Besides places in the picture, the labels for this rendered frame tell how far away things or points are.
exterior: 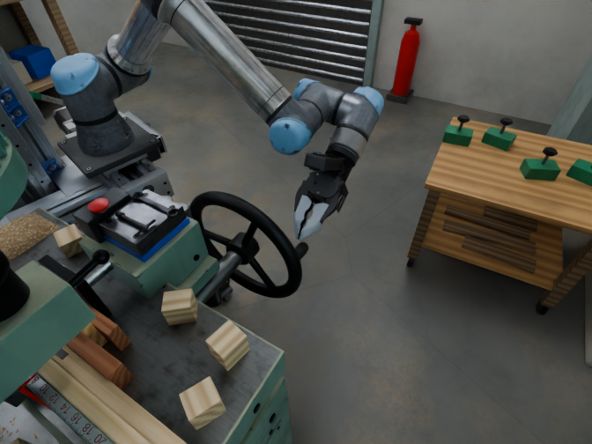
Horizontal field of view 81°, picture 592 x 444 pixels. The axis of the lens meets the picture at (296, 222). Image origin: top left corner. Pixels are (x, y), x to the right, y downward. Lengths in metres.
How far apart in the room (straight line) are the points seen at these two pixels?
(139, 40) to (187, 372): 0.79
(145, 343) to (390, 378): 1.10
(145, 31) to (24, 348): 0.76
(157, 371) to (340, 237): 1.44
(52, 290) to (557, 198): 1.49
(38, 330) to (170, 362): 0.17
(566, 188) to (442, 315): 0.68
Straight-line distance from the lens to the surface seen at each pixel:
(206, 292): 0.68
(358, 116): 0.77
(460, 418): 1.52
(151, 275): 0.58
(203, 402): 0.46
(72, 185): 1.24
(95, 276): 0.60
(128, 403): 0.49
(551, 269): 1.81
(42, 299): 0.44
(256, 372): 0.51
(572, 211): 1.53
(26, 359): 0.47
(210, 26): 0.73
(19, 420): 0.73
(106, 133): 1.11
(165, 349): 0.55
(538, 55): 3.11
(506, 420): 1.58
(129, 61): 1.10
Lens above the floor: 1.37
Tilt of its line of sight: 45 degrees down
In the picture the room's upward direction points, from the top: 2 degrees counter-clockwise
